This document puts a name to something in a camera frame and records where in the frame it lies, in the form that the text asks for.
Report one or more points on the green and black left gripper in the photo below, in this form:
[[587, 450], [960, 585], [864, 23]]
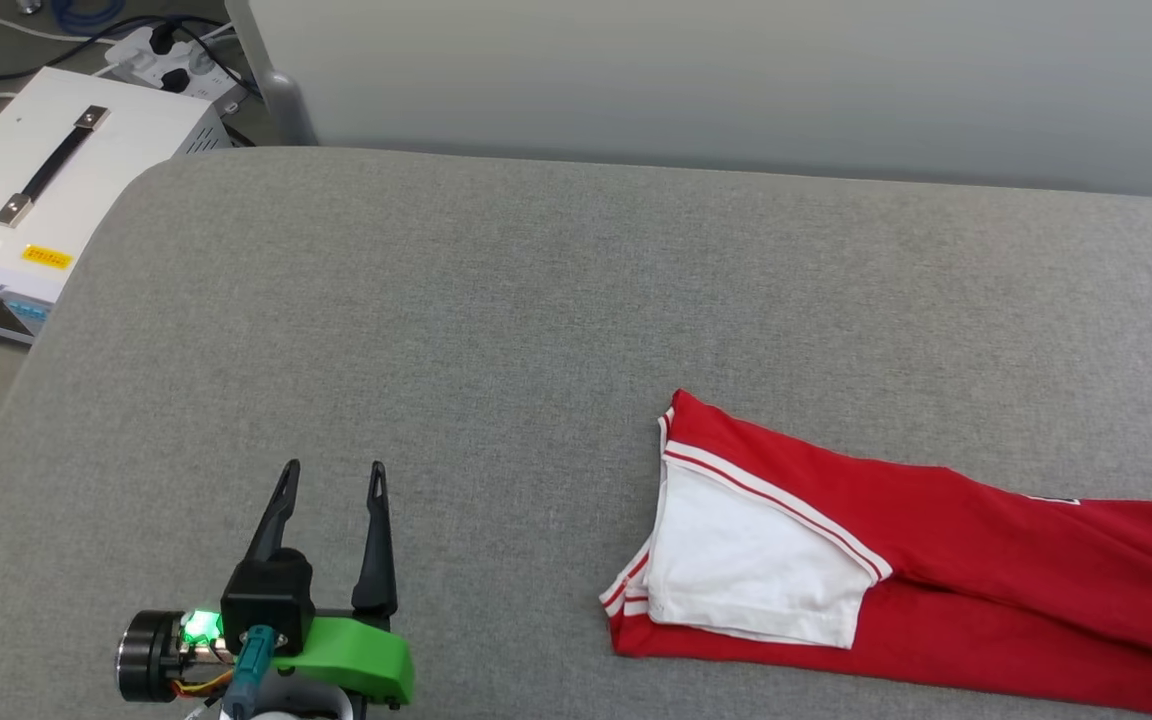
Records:
[[356, 660]]

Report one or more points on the red and white shirt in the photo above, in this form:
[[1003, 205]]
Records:
[[986, 560]]

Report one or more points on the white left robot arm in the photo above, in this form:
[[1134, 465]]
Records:
[[306, 705]]

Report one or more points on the white power supply box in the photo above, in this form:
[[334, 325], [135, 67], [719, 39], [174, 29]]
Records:
[[126, 150]]

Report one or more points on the white power strip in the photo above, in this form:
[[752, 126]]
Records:
[[198, 62]]

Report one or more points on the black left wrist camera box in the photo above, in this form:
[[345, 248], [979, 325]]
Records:
[[266, 600]]

